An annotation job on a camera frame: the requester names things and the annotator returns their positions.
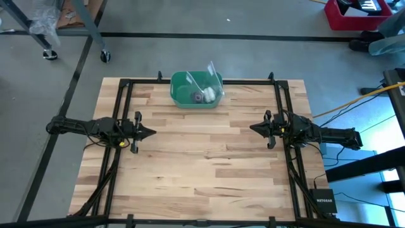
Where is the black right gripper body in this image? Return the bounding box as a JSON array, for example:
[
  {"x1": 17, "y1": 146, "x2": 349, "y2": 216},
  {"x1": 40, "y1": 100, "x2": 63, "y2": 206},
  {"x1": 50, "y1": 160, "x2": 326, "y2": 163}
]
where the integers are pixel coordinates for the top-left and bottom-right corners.
[{"x1": 263, "y1": 110, "x2": 289, "y2": 150}]

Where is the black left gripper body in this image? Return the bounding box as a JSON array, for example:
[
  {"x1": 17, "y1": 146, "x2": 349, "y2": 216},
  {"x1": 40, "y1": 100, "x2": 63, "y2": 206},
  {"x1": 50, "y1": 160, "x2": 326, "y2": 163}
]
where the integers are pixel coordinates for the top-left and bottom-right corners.
[{"x1": 121, "y1": 110, "x2": 143, "y2": 155}]

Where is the clear plastic bag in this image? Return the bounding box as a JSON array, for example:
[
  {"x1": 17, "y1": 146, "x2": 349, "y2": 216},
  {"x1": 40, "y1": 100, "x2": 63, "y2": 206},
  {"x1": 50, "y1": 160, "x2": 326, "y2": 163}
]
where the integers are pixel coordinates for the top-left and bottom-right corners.
[{"x1": 184, "y1": 70, "x2": 210, "y2": 105}]

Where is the green plastic bin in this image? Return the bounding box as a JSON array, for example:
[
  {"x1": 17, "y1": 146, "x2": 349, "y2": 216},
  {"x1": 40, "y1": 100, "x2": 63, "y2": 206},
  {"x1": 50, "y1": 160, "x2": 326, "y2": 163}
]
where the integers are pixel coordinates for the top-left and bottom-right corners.
[{"x1": 170, "y1": 70, "x2": 224, "y2": 110}]

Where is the clear bag with cotton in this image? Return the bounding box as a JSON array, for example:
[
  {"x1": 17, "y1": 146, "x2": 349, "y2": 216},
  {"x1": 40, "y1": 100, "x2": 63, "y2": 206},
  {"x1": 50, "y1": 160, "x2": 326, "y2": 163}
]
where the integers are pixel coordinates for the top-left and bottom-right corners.
[{"x1": 204, "y1": 60, "x2": 225, "y2": 105}]

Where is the black metal beam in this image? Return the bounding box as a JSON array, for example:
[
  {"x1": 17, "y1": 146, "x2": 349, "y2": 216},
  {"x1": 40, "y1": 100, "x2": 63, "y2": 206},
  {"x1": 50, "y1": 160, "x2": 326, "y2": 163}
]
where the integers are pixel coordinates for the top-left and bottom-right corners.
[{"x1": 325, "y1": 147, "x2": 405, "y2": 183}]

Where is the black floor stand base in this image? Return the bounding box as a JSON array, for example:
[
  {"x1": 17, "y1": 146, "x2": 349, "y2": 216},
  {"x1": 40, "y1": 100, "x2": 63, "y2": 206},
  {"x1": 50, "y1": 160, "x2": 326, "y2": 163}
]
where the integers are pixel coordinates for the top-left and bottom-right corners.
[{"x1": 360, "y1": 86, "x2": 385, "y2": 96}]

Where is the grey metal work table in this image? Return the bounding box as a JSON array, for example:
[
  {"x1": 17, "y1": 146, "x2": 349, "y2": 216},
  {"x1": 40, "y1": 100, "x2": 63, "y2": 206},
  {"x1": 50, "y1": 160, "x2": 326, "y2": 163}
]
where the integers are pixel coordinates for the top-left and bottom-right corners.
[{"x1": 0, "y1": 0, "x2": 112, "y2": 64}]

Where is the person's black shoe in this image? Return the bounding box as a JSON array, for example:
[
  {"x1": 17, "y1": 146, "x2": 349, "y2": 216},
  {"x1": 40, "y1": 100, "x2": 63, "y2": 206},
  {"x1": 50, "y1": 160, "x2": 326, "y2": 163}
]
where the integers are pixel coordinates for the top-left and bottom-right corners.
[
  {"x1": 359, "y1": 30, "x2": 386, "y2": 41},
  {"x1": 349, "y1": 39, "x2": 371, "y2": 53}
]

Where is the red plastic crate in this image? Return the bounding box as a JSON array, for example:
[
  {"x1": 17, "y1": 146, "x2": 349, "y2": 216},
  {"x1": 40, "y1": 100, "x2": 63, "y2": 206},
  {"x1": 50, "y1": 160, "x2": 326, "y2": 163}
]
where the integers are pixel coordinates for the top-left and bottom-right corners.
[{"x1": 323, "y1": 0, "x2": 393, "y2": 32}]

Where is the brown cardboard box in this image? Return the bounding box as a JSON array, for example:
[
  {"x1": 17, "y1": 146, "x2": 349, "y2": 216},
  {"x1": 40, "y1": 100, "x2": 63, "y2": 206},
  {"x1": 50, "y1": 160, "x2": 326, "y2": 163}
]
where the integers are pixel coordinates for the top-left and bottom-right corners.
[{"x1": 56, "y1": 0, "x2": 106, "y2": 30}]

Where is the person's leg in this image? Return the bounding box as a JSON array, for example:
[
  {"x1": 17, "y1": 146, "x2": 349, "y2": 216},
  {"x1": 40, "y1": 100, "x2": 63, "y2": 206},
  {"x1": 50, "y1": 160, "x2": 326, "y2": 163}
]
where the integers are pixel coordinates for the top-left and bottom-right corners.
[
  {"x1": 368, "y1": 34, "x2": 405, "y2": 57},
  {"x1": 378, "y1": 13, "x2": 405, "y2": 38}
]

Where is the crumpled clear plastic wrap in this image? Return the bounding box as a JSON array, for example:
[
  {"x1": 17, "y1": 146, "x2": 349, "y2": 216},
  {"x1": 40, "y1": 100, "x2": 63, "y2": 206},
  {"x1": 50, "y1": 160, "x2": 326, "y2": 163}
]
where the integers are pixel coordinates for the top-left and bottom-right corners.
[{"x1": 29, "y1": 5, "x2": 61, "y2": 48}]

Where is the black device with white keys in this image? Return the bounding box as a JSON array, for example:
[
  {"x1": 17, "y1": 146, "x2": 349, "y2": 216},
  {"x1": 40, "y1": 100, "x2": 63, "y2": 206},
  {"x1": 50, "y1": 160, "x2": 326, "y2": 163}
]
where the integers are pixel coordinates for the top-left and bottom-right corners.
[{"x1": 335, "y1": 0, "x2": 384, "y2": 17}]

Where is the black aluminium table frame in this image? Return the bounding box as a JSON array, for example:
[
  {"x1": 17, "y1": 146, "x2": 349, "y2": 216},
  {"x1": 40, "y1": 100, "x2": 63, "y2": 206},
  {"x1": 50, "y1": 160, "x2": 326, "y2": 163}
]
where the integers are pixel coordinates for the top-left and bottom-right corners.
[{"x1": 68, "y1": 70, "x2": 341, "y2": 228}]

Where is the black Netgear network switch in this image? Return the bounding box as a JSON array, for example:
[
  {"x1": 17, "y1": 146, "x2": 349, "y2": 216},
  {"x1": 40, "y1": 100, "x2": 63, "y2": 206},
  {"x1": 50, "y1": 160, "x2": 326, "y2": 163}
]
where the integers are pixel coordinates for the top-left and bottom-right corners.
[{"x1": 309, "y1": 188, "x2": 339, "y2": 215}]

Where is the yellow cable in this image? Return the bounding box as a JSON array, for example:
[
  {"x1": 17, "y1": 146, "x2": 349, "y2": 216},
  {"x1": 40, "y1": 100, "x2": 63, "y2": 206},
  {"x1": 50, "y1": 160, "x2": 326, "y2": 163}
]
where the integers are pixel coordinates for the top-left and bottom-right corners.
[{"x1": 312, "y1": 81, "x2": 405, "y2": 119}]

